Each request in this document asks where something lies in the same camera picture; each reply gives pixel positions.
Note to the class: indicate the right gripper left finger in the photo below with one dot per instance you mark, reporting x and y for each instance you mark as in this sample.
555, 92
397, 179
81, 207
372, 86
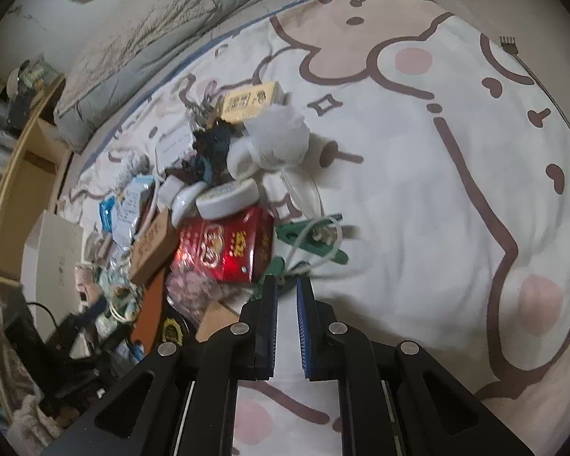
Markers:
259, 346

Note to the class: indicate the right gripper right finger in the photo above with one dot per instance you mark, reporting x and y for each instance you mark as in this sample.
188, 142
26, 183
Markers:
318, 357

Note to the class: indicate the green plastic clip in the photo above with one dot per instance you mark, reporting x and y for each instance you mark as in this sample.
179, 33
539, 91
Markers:
320, 236
279, 268

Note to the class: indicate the red cigarette box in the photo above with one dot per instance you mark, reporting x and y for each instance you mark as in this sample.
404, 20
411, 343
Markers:
234, 250

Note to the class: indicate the bag of pink beads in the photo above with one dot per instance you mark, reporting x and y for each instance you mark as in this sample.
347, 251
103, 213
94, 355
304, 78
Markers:
190, 294

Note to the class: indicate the black round tin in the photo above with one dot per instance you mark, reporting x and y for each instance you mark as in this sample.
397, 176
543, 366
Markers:
175, 328

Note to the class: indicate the brown leather piece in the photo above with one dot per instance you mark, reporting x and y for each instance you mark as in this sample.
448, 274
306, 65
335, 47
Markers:
145, 330

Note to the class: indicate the wooden block with text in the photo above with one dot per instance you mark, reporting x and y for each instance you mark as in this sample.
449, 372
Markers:
155, 247

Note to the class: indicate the white tape roll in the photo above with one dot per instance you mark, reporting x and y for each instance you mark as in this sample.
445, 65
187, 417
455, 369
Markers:
242, 159

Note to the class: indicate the white blue medicine sachet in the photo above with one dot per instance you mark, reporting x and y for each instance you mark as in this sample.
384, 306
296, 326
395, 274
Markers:
124, 216

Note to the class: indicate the white fluffy pompom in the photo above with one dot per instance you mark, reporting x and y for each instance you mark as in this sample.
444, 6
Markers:
279, 137

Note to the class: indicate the yellow cardboard box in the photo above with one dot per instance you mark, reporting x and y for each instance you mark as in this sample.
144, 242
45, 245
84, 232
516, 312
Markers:
247, 102

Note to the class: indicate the white cardboard box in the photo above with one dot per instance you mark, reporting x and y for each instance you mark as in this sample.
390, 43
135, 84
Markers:
50, 254

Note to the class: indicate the cartoon printed bed sheet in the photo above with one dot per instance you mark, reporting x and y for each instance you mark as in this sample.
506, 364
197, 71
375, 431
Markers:
449, 164

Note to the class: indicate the wooden shelf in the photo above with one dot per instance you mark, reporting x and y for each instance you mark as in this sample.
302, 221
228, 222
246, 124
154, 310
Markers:
30, 185

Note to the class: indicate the grey quilted blanket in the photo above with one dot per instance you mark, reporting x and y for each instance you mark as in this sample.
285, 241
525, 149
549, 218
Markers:
128, 48

